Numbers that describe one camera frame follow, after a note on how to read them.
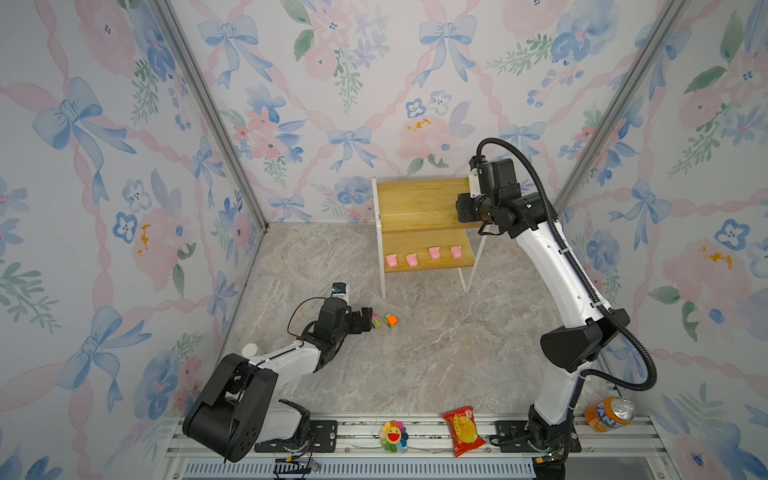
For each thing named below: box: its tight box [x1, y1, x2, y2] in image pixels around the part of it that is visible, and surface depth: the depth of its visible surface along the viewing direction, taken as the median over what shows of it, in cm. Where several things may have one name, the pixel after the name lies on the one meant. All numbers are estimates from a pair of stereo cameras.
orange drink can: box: [585, 396, 635, 432], surface depth 70 cm
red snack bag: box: [442, 406, 486, 458], surface depth 75 cm
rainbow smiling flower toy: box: [379, 420, 409, 453], surface depth 75 cm
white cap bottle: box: [242, 343, 261, 358], surface depth 82 cm
